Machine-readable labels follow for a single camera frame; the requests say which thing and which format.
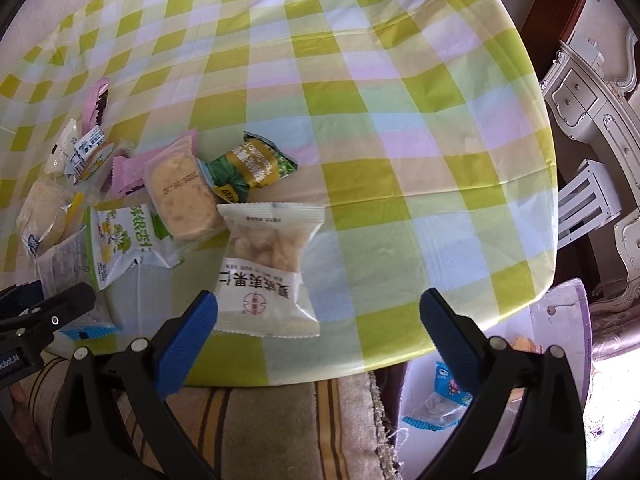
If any pink bar wrapper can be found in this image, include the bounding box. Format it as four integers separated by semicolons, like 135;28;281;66
110;129;202;205
81;77;110;134

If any white plastic storage bin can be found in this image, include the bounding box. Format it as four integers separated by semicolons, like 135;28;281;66
394;276;599;480

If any green checkered tablecloth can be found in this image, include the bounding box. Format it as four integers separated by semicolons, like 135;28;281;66
1;0;558;387

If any cream bun blue logo packet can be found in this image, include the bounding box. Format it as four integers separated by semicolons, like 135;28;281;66
16;178;86;259

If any small cream white packet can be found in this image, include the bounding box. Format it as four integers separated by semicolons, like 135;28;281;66
43;118;79;177

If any white slatted stool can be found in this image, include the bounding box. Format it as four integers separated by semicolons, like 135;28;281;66
558;159;622;249

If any pale biscuit clear packet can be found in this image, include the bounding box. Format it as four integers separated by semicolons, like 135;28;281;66
143;136;224;242

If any white ornate dressing table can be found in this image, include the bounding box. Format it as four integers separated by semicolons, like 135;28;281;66
539;24;640;302

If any white orange barcode packet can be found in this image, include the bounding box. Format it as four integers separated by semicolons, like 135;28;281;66
64;126;116;183

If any grey blue large packet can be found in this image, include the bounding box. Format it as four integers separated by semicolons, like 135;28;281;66
402;361;473;432

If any white green flower packet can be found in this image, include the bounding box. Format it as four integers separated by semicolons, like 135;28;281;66
84;204;180;290

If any white packet red seal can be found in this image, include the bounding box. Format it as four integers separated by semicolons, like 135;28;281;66
215;203;326;339

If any striped sofa cushion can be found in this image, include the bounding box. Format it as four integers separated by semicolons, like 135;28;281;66
9;353;401;479

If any green gold snack packet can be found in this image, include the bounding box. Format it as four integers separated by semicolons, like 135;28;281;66
198;131;298;204

